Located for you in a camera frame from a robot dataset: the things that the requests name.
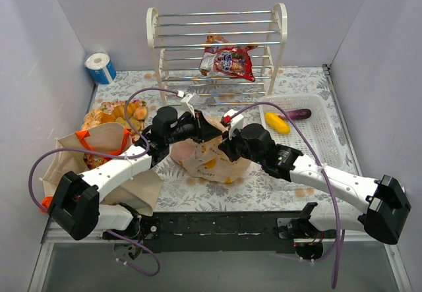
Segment toilet paper roll blue wrap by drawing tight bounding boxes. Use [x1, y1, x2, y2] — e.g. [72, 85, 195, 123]
[84, 53, 116, 85]

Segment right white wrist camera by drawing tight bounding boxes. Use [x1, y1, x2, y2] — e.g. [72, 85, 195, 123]
[221, 109, 244, 140]

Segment white plastic basket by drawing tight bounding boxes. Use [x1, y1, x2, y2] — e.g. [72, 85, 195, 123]
[258, 94, 346, 169]

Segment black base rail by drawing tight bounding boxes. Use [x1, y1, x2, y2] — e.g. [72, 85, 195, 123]
[135, 211, 301, 254]

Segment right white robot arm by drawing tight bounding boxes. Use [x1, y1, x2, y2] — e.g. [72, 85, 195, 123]
[219, 123, 411, 245]

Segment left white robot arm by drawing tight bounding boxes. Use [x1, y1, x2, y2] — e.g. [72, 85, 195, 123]
[47, 106, 222, 241]

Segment bread loaf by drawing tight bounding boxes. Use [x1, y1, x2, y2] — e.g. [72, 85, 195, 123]
[111, 103, 141, 118]

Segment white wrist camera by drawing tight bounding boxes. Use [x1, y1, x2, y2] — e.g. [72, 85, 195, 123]
[177, 90, 200, 117]
[221, 109, 244, 140]

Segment white metal shelf rack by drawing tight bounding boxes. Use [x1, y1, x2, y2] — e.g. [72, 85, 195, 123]
[146, 3, 287, 105]

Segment peach plastic grocery bag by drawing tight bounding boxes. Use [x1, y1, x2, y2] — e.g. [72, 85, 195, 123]
[170, 136, 251, 184]

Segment red candy bag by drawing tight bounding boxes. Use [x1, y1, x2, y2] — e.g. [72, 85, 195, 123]
[198, 35, 257, 82]

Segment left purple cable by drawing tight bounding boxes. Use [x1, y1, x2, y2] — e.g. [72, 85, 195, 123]
[28, 87, 185, 278]

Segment canvas tote bag orange handles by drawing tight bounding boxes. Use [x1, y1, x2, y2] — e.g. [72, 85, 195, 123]
[41, 123, 164, 216]

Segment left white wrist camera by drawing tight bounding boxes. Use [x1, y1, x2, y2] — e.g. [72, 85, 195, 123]
[177, 90, 200, 117]

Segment purple eggplant toy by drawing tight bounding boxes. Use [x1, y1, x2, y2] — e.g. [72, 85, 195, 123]
[278, 109, 312, 121]

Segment yellow squash toy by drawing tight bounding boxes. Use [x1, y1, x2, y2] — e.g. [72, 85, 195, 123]
[264, 112, 291, 135]

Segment floral bread tray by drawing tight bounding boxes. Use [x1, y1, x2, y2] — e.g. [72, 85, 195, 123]
[81, 100, 148, 131]

